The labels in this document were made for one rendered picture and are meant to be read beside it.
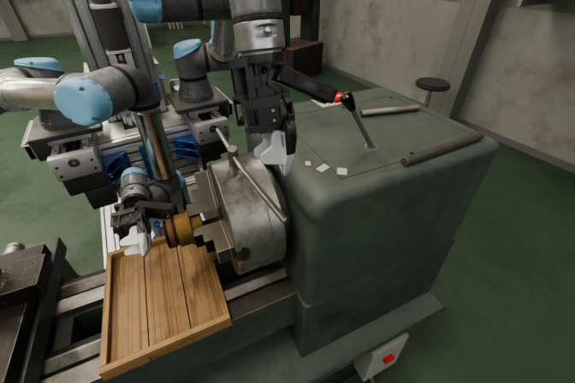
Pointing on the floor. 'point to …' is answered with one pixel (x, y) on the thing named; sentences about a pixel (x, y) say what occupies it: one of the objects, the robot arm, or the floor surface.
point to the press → (309, 15)
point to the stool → (432, 86)
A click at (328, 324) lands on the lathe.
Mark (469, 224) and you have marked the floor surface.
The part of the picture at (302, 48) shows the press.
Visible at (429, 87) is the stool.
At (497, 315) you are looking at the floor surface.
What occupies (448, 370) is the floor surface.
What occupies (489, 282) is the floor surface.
